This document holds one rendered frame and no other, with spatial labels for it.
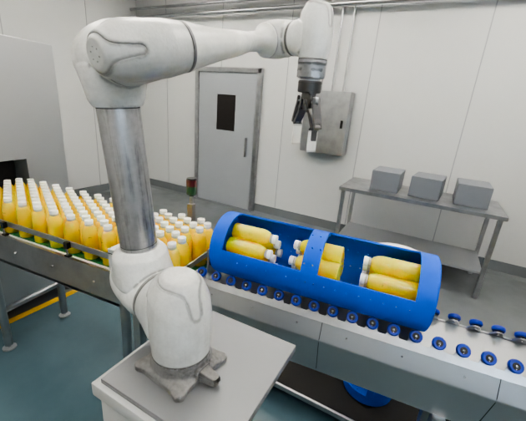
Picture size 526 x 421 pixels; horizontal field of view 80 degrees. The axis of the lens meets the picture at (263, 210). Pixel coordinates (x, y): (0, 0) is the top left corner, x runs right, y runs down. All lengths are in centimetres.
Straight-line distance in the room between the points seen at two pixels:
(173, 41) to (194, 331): 63
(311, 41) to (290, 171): 393
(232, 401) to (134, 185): 58
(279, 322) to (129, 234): 75
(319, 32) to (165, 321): 88
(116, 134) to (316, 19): 63
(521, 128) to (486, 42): 100
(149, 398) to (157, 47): 78
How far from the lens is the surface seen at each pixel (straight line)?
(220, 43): 79
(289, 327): 138
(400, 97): 446
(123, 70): 68
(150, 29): 69
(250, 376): 95
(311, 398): 211
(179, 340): 83
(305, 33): 106
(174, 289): 79
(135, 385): 96
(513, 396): 145
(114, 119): 83
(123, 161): 84
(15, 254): 227
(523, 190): 458
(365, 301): 123
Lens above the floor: 170
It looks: 18 degrees down
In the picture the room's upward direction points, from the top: 5 degrees clockwise
